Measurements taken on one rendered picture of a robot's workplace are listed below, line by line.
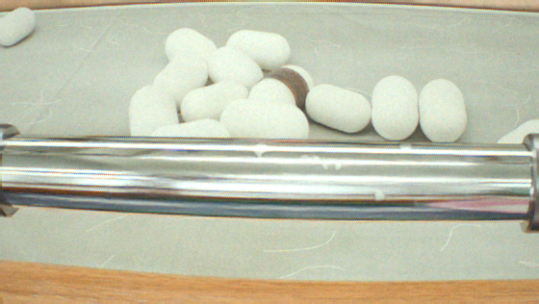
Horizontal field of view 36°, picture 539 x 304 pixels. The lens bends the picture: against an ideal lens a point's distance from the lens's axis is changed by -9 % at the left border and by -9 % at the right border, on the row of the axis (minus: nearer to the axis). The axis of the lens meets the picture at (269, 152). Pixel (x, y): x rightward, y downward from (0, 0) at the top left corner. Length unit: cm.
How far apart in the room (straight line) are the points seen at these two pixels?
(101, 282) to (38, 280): 2
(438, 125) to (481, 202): 21
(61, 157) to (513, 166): 8
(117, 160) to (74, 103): 28
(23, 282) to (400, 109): 18
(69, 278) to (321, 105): 16
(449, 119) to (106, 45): 22
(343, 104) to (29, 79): 18
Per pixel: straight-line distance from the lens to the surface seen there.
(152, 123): 37
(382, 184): 15
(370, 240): 32
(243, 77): 41
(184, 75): 40
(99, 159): 16
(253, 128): 36
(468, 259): 31
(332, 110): 38
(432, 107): 37
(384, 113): 37
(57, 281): 27
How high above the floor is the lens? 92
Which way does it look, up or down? 29 degrees down
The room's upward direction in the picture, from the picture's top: 2 degrees counter-clockwise
